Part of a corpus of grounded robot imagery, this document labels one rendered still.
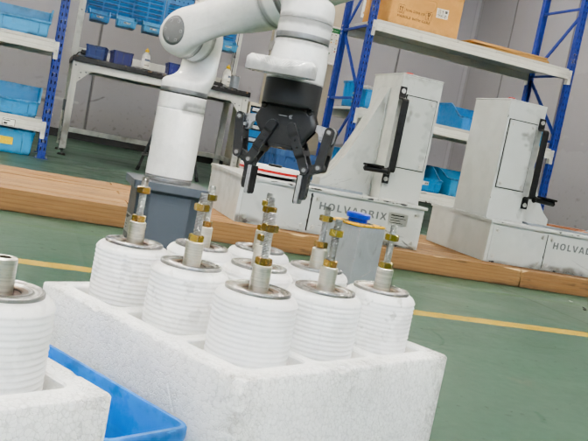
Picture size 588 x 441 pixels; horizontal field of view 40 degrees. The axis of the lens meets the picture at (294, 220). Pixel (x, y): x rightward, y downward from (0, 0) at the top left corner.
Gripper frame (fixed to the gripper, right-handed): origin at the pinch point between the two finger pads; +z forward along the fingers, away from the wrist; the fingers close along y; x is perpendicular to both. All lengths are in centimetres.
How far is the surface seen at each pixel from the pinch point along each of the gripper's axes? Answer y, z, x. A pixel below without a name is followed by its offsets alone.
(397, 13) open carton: 104, -118, -506
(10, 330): 3.5, 12.5, 46.4
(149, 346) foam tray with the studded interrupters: 4.3, 19.2, 19.5
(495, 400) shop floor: -33, 36, -63
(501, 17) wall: 69, -206, -917
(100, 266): 17.5, 13.8, 10.2
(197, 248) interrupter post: 4.2, 8.2, 11.6
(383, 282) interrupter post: -16.0, 9.4, -4.8
